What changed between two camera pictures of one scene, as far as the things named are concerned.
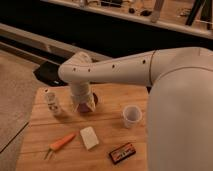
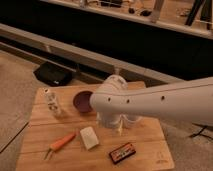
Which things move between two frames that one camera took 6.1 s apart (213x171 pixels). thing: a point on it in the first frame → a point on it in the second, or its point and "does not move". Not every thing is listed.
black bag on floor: x=49 y=72 does not move
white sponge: x=89 y=136 does not move
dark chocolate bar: x=122 y=153 does not move
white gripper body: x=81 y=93 → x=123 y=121
